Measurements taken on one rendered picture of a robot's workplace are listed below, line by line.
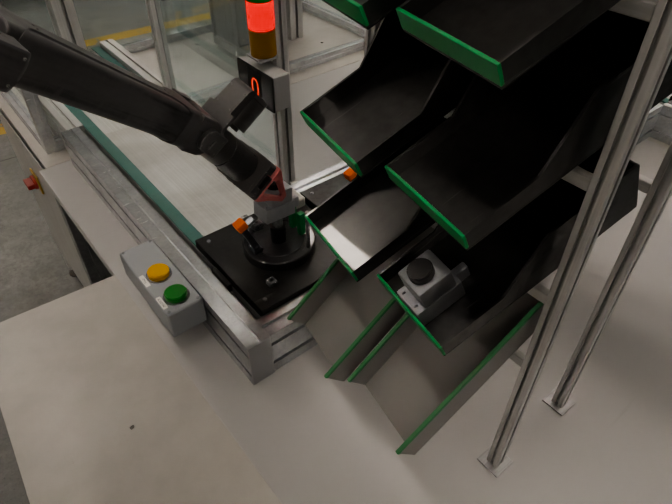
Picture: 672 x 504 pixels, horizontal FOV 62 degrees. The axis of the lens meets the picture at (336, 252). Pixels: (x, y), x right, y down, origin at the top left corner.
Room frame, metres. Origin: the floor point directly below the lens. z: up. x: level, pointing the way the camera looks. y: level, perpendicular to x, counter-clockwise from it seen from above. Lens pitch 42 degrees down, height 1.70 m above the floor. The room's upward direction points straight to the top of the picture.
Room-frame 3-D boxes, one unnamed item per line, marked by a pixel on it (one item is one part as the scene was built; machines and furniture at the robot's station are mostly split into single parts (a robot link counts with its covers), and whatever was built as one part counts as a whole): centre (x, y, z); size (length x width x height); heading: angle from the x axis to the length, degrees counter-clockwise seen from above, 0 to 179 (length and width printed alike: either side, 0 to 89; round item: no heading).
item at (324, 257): (0.82, 0.11, 0.96); 0.24 x 0.24 x 0.02; 39
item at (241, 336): (0.93, 0.40, 0.91); 0.89 x 0.06 x 0.11; 39
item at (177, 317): (0.75, 0.33, 0.93); 0.21 x 0.07 x 0.06; 39
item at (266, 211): (0.82, 0.10, 1.09); 0.08 x 0.04 x 0.07; 130
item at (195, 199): (1.06, 0.28, 0.91); 0.84 x 0.28 x 0.10; 39
